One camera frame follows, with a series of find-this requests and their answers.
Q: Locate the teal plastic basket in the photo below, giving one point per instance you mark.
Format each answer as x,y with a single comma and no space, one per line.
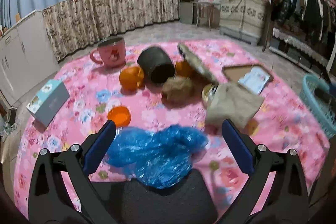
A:
316,95

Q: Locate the water dispenser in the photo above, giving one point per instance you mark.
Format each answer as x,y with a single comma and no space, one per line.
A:
189,2

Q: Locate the blue tissue box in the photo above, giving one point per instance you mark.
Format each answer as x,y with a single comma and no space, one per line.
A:
48,101

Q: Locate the clothes rack with clothes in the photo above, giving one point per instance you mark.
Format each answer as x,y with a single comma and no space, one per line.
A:
310,24

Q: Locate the small folding table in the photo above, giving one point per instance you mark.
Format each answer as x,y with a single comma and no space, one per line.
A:
205,10

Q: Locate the beige paper napkin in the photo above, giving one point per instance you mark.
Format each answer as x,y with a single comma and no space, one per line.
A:
234,102

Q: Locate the black cylindrical cup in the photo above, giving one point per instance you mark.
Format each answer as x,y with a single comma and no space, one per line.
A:
156,64

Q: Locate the pink mug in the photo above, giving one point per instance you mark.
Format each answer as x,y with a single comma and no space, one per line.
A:
110,52

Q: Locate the orange bottle cap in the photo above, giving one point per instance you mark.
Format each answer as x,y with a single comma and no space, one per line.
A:
120,115

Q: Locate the pink floral tablecloth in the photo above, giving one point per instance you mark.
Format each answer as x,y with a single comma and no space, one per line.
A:
283,122

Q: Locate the white cabinet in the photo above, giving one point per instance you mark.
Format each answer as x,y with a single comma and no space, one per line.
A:
27,57

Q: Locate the blue plastic bag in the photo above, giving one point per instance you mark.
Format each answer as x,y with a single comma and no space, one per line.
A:
157,159

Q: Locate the low tv cabinet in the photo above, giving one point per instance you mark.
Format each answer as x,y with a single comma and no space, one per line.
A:
299,53

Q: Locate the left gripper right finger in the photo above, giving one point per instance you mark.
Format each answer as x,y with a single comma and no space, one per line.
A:
287,200

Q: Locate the covered storage cabinet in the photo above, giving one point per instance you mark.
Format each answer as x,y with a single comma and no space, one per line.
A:
243,19

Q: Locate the orange fruit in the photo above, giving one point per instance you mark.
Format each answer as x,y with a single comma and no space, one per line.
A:
131,78
183,69

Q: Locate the black rectangular pouch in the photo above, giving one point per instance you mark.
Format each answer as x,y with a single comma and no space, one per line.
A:
157,202

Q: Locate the brown phone case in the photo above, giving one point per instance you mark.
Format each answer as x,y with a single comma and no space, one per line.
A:
236,72

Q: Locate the printed snack wrapper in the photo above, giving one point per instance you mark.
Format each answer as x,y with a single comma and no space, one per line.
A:
196,63

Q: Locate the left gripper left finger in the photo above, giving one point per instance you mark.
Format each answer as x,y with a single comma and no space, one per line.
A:
49,201

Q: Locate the light blue booklet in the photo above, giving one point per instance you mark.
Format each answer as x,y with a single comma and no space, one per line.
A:
255,80

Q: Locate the round metal tin lid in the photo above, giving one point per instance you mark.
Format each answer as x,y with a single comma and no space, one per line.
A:
208,93

